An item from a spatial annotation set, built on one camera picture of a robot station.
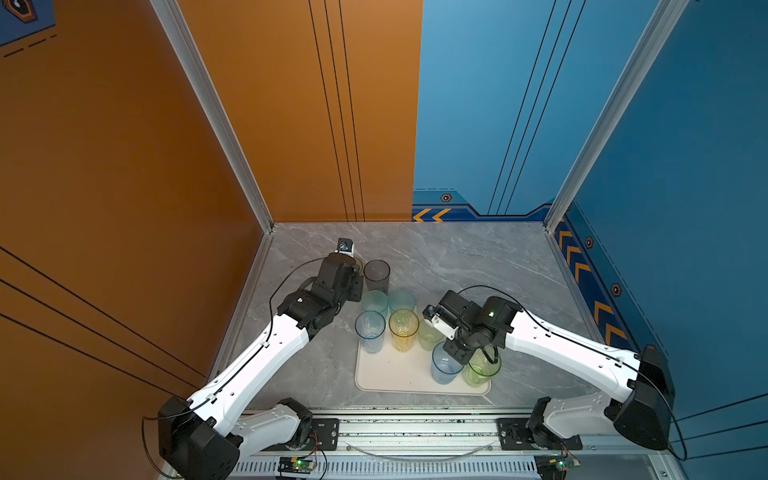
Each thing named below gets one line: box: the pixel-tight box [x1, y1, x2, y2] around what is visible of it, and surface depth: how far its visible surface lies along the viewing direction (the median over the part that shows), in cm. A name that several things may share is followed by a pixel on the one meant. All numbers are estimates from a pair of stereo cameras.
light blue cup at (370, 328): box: [355, 310, 386, 354], surface depth 81 cm
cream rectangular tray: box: [355, 338, 492, 396], surface depth 84 cm
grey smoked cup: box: [363, 259, 391, 295], surface depth 92 cm
